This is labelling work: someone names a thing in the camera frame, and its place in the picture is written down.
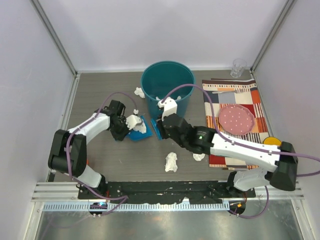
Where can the yellow mug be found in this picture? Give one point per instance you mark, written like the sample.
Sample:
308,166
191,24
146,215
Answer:
272,141

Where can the silver fork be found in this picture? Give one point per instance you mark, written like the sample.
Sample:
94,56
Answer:
237,91

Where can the colourful striped placemat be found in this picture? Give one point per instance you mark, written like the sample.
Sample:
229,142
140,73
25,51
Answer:
250,99

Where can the pink dotted plate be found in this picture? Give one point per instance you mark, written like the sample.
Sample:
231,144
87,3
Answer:
236,119

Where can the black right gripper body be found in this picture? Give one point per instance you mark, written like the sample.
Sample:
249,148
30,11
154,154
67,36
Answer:
165,134

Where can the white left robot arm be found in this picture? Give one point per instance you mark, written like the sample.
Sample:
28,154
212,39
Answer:
69,147

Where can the teal plastic waste bin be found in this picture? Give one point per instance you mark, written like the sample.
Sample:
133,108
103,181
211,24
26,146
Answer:
159,79

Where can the crumpled white paper scrap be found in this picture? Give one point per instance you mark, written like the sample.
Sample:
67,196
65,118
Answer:
198,157
139,92
176,99
141,128
171,162

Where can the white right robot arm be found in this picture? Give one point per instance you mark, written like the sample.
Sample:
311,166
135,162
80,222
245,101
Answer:
276,165

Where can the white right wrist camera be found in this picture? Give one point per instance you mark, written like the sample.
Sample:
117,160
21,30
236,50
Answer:
169,107

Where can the clear drinking glass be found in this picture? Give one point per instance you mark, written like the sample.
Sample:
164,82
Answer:
238,67

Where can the white cable duct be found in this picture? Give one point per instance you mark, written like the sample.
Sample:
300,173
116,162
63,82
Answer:
82,206

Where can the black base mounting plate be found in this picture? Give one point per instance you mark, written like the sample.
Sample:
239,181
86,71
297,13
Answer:
172,192

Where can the blue plastic dustpan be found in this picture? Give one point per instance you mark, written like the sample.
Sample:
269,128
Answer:
136,136

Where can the aluminium frame rail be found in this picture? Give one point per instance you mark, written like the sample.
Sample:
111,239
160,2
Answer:
67,191

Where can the blue hand brush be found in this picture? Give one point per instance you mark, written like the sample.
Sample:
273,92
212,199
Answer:
156,129

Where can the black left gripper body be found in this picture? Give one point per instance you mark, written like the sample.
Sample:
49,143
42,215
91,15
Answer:
120,130

